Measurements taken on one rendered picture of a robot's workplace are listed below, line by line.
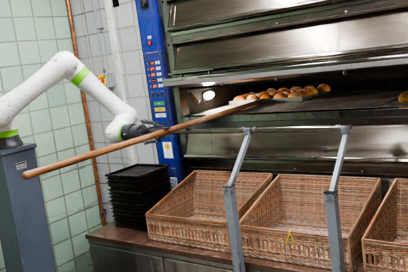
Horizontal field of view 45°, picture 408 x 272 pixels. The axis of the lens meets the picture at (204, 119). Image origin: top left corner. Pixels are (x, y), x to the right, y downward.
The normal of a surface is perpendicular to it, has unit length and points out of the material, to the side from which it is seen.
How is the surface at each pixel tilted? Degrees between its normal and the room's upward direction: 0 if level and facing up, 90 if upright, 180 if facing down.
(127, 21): 90
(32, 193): 90
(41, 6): 90
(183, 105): 90
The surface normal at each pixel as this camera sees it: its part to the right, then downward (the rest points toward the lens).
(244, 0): -0.60, -0.17
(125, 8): -0.59, 0.18
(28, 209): 0.77, -0.02
